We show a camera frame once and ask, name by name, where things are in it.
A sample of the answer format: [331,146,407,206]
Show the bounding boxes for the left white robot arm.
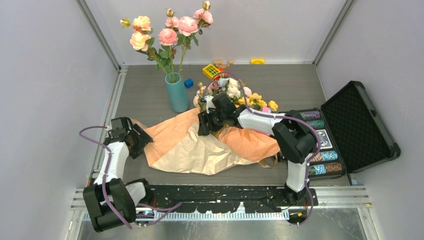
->
[82,117,154,233]

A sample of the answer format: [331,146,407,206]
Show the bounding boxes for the wooden toy piece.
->
[213,59,234,69]

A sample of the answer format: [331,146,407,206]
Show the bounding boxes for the paper flower bouquet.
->
[193,76,255,110]

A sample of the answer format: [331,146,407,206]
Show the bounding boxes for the small blue cube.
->
[183,78,194,89]

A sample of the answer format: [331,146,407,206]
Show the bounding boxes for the pink plastic box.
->
[261,107,272,113]

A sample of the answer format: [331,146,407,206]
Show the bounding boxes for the tan satin ribbon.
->
[258,155,279,168]

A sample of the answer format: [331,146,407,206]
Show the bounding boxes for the yellow rose stems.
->
[233,93,279,112]

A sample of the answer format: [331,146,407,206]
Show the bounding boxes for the black poker chip case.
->
[299,81,401,179]

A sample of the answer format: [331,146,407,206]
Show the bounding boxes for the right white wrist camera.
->
[202,95,216,114]

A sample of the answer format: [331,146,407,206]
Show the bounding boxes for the teal ceramic vase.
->
[165,72,190,113]

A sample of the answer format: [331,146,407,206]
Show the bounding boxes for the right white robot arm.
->
[198,93,321,205]

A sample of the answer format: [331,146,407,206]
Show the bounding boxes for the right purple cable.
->
[220,71,322,227]

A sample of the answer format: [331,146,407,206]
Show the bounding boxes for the yellow toy block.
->
[250,58,265,65]

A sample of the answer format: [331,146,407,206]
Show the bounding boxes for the pink peach rose stems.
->
[120,0,214,83]

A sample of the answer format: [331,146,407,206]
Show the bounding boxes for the peach wrapping paper sheet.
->
[132,108,280,176]

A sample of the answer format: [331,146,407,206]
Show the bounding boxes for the colourful toy block house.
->
[202,64,228,81]

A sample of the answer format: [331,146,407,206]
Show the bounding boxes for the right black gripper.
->
[198,107,227,137]

